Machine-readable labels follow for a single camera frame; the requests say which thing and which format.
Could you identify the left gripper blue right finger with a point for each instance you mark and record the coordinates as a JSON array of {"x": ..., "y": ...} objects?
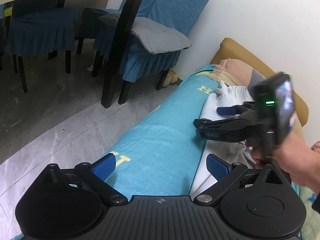
[{"x": 228, "y": 178}]

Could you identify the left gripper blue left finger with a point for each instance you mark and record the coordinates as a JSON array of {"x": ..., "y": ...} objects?
[{"x": 94, "y": 176}]

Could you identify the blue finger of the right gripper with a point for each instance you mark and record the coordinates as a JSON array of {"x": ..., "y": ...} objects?
[{"x": 235, "y": 110}]

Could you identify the person right hand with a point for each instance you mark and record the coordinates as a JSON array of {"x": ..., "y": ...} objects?
[{"x": 299, "y": 161}]

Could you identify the striped pillow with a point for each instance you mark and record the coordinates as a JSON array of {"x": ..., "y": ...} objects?
[{"x": 234, "y": 72}]

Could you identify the pink plush toy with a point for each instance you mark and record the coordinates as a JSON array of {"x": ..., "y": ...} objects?
[{"x": 316, "y": 147}]

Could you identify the teal bed sheet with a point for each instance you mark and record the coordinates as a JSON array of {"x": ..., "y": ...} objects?
[{"x": 156, "y": 163}]

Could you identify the yellow plush toy on floor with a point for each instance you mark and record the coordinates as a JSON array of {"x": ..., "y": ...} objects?
[{"x": 170, "y": 79}]

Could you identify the mustard yellow headboard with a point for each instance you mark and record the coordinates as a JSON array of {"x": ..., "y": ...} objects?
[{"x": 229, "y": 48}]

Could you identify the grey seat cushion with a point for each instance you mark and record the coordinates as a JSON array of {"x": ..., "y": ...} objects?
[{"x": 156, "y": 38}]

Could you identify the green fleece blanket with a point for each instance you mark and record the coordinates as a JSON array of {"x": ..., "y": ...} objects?
[{"x": 310, "y": 228}]

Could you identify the blue covered chair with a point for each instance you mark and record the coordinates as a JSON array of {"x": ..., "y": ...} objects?
[
  {"x": 177, "y": 14},
  {"x": 43, "y": 32}
]

